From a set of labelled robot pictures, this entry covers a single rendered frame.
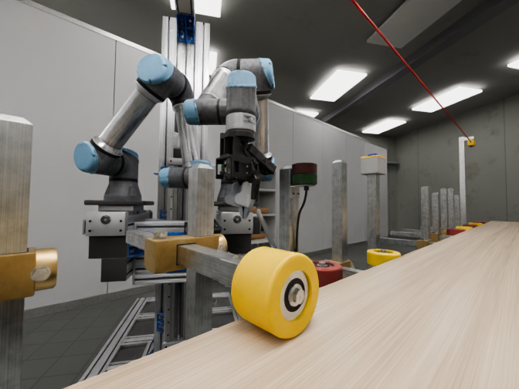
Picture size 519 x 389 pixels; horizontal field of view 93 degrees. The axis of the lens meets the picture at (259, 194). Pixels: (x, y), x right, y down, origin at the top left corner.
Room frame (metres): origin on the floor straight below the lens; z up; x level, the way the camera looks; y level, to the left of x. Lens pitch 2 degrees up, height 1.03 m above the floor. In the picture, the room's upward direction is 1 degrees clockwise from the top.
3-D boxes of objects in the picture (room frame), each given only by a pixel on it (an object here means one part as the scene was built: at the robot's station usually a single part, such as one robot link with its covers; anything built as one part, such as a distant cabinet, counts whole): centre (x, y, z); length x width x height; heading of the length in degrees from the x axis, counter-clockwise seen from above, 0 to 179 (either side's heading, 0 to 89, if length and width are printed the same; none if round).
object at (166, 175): (0.92, 0.30, 1.12); 0.11 x 0.11 x 0.08; 75
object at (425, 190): (1.48, -0.99, 0.91); 0.03 x 0.03 x 0.48; 43
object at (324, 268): (0.51, -0.13, 0.85); 0.08 x 0.08 x 0.11
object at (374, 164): (0.98, -0.45, 1.18); 0.07 x 0.07 x 0.08; 43
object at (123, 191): (1.12, 0.62, 1.09); 0.15 x 0.15 x 0.10
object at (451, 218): (1.99, -1.54, 0.94); 0.03 x 0.03 x 0.48; 43
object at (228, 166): (0.61, 0.05, 1.14); 0.09 x 0.08 x 0.12; 133
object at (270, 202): (3.58, 0.21, 0.77); 0.90 x 0.45 x 1.55; 133
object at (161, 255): (0.44, 0.12, 0.94); 0.13 x 0.06 x 0.05; 133
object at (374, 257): (0.66, -0.33, 0.85); 0.08 x 0.08 x 0.11
